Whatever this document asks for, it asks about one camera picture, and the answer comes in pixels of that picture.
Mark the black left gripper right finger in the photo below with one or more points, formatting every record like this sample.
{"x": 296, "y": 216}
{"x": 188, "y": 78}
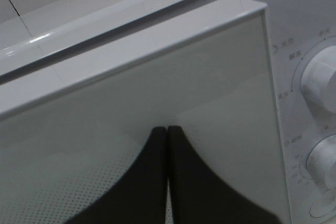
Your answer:
{"x": 198, "y": 195}

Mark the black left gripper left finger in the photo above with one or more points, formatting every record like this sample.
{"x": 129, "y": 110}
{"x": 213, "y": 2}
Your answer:
{"x": 139, "y": 196}

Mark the white microwave door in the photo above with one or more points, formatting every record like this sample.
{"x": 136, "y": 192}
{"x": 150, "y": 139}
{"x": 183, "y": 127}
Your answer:
{"x": 74, "y": 124}

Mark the upper white power knob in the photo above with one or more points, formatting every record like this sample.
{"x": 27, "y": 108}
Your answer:
{"x": 318, "y": 79}

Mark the white timer knob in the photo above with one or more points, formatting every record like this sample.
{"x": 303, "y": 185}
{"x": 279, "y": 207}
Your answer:
{"x": 321, "y": 162}

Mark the round white door button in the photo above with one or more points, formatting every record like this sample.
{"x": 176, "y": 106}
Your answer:
{"x": 323, "y": 205}

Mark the white microwave oven body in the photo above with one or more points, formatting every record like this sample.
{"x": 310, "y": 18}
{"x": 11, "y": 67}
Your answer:
{"x": 297, "y": 30}

